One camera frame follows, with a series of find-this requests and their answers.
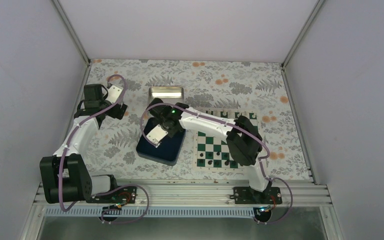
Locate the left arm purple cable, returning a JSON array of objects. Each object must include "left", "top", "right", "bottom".
[{"left": 58, "top": 74, "right": 150, "bottom": 225}]

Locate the green white chess board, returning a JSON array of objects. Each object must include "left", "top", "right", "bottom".
[{"left": 192, "top": 107, "right": 260, "bottom": 175}]

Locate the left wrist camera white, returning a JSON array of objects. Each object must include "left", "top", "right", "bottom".
[{"left": 106, "top": 85, "right": 124, "bottom": 104}]

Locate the blue square tray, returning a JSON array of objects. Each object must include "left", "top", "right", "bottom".
[{"left": 136, "top": 131, "right": 186, "bottom": 166}]

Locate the silver metal tin tray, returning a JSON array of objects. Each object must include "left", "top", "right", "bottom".
[{"left": 147, "top": 86, "right": 185, "bottom": 106}]

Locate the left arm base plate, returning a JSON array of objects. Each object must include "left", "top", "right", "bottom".
[{"left": 85, "top": 186, "right": 137, "bottom": 205}]

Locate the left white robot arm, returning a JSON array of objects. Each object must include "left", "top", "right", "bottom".
[{"left": 39, "top": 84, "right": 127, "bottom": 204}]

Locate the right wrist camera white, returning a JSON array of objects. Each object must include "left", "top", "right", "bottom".
[{"left": 146, "top": 124, "right": 168, "bottom": 148}]

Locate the black chess pieces row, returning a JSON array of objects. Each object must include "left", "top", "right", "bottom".
[{"left": 195, "top": 151, "right": 239, "bottom": 169}]

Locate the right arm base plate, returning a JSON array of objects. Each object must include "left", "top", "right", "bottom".
[{"left": 229, "top": 186, "right": 283, "bottom": 205}]

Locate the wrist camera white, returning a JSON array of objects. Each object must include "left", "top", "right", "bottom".
[
  {"left": 146, "top": 124, "right": 168, "bottom": 148},
  {"left": 106, "top": 85, "right": 124, "bottom": 104}
]

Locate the floral patterned table mat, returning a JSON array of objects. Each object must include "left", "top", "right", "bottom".
[{"left": 83, "top": 59, "right": 310, "bottom": 181}]

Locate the aluminium rail frame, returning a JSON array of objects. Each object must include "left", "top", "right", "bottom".
[{"left": 33, "top": 180, "right": 332, "bottom": 219}]

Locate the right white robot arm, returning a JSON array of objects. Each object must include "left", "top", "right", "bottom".
[{"left": 141, "top": 98, "right": 271, "bottom": 204}]

